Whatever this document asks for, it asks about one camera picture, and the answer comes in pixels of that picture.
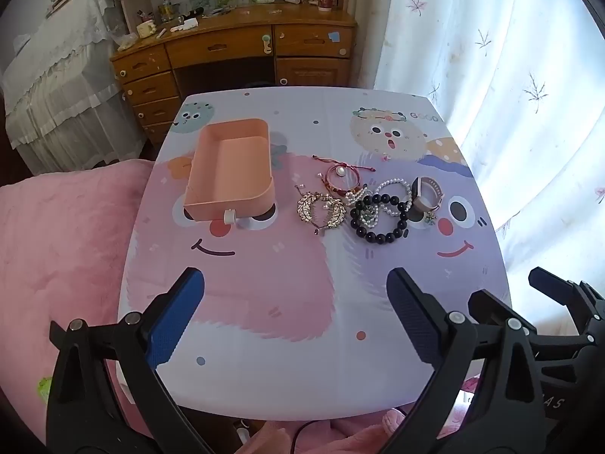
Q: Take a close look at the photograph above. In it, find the piano with white lace cover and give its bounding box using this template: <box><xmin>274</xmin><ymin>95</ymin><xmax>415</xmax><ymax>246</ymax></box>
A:
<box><xmin>0</xmin><ymin>0</ymin><xmax>147</xmax><ymax>176</ymax></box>

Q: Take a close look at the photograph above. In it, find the dark cable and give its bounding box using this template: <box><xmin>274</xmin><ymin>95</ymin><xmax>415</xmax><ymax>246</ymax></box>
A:
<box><xmin>289</xmin><ymin>420</ymin><xmax>332</xmax><ymax>454</ymax></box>

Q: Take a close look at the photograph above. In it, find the black bead bracelet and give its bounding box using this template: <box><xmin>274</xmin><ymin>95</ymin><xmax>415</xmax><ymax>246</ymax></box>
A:
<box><xmin>350</xmin><ymin>191</ymin><xmax>410</xmax><ymax>244</ymax></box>

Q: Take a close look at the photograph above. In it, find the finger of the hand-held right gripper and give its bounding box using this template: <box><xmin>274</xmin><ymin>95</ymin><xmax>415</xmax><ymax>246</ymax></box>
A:
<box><xmin>528</xmin><ymin>267</ymin><xmax>591</xmax><ymax>313</ymax></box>
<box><xmin>468</xmin><ymin>288</ymin><xmax>535</xmax><ymax>336</ymax></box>

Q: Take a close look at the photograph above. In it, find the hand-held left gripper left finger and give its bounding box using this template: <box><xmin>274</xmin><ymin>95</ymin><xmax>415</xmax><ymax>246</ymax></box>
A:
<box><xmin>46</xmin><ymin>267</ymin><xmax>211</xmax><ymax>454</ymax></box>

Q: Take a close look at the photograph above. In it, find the red string bracelet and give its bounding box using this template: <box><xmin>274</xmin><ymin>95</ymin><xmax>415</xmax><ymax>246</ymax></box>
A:
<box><xmin>312</xmin><ymin>154</ymin><xmax>377</xmax><ymax>197</ymax></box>

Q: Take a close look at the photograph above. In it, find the red and pearl bead bracelet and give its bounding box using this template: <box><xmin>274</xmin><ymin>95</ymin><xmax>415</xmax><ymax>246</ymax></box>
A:
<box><xmin>326</xmin><ymin>183</ymin><xmax>370</xmax><ymax>205</ymax></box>

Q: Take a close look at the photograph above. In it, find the wooden desk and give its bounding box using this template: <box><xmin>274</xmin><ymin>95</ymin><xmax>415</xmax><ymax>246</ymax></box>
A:
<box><xmin>110</xmin><ymin>2</ymin><xmax>357</xmax><ymax>147</ymax></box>

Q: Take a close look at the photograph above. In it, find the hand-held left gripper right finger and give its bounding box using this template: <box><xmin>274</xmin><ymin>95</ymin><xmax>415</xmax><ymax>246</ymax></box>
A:
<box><xmin>378</xmin><ymin>267</ymin><xmax>554</xmax><ymax>454</ymax></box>

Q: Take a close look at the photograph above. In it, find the pink fluffy blanket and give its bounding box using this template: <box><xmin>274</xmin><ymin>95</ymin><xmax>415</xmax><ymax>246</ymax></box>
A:
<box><xmin>0</xmin><ymin>158</ymin><xmax>478</xmax><ymax>454</ymax></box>

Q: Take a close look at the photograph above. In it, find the pink plastic tray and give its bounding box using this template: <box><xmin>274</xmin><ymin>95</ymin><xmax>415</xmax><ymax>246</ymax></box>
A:
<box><xmin>183</xmin><ymin>118</ymin><xmax>276</xmax><ymax>226</ymax></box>

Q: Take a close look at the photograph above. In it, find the white pearl bracelet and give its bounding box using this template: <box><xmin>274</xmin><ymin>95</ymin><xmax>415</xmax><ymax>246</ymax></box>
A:
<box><xmin>373</xmin><ymin>179</ymin><xmax>413</xmax><ymax>218</ymax></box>

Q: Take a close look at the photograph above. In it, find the white leaf print curtain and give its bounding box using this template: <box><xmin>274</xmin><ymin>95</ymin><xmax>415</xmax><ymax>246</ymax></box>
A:
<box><xmin>373</xmin><ymin>0</ymin><xmax>605</xmax><ymax>294</ymax></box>

